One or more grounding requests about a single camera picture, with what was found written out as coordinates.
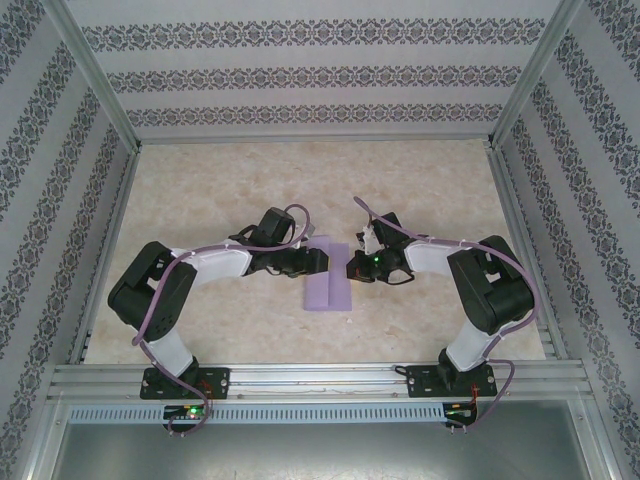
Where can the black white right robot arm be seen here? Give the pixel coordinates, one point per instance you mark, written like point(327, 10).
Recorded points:
point(500, 300)

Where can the black controller board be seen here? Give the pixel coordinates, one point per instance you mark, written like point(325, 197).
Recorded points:
point(182, 412)
point(462, 412)

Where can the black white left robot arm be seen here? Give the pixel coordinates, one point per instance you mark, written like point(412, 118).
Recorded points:
point(150, 300)

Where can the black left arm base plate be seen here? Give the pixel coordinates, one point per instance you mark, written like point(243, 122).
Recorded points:
point(220, 380)

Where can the aluminium mounting rail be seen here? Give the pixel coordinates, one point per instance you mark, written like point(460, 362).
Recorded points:
point(320, 380)

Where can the grey metal sheet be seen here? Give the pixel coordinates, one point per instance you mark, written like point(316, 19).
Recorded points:
point(320, 455)

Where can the purple paper sheet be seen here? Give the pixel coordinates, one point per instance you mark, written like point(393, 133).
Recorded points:
point(340, 295)

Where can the aluminium side rail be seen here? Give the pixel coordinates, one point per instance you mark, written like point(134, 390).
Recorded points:
point(104, 270)
point(508, 200)

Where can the aluminium frame post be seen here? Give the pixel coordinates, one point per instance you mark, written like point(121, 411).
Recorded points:
point(529, 80)
point(103, 80)

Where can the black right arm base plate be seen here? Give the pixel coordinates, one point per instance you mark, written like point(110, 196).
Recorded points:
point(422, 382)

